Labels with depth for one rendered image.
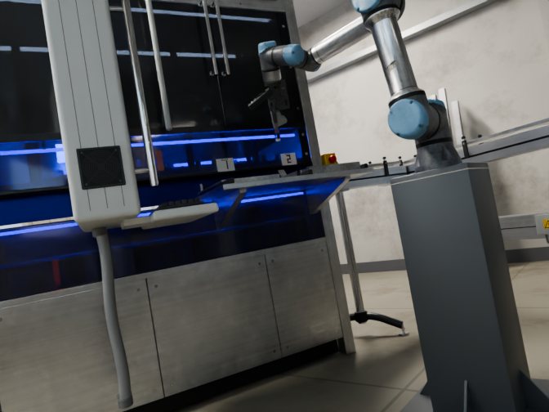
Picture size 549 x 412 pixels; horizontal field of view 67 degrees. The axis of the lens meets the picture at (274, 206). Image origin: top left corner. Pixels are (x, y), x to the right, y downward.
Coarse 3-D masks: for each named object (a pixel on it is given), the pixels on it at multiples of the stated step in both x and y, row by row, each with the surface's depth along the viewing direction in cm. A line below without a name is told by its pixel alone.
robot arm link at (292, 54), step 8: (280, 48) 161; (288, 48) 158; (296, 48) 157; (272, 56) 163; (280, 56) 161; (288, 56) 158; (296, 56) 158; (304, 56) 164; (280, 64) 164; (288, 64) 161; (296, 64) 160; (304, 64) 166
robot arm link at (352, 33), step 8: (360, 16) 153; (400, 16) 143; (352, 24) 154; (360, 24) 151; (336, 32) 159; (344, 32) 156; (352, 32) 154; (360, 32) 152; (368, 32) 152; (328, 40) 160; (336, 40) 158; (344, 40) 157; (352, 40) 156; (360, 40) 156; (312, 48) 166; (320, 48) 163; (328, 48) 161; (336, 48) 160; (344, 48) 160; (312, 56) 166; (320, 56) 165; (328, 56) 164; (312, 64) 168; (320, 64) 173
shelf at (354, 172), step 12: (360, 168) 179; (372, 168) 182; (264, 180) 158; (276, 180) 160; (288, 180) 162; (300, 180) 165; (312, 180) 172; (324, 180) 182; (216, 192) 157; (228, 192) 163; (252, 192) 181; (264, 192) 191; (276, 192) 203
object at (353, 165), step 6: (354, 162) 181; (306, 168) 172; (312, 168) 171; (318, 168) 172; (324, 168) 174; (330, 168) 175; (336, 168) 176; (342, 168) 178; (348, 168) 179; (354, 168) 180
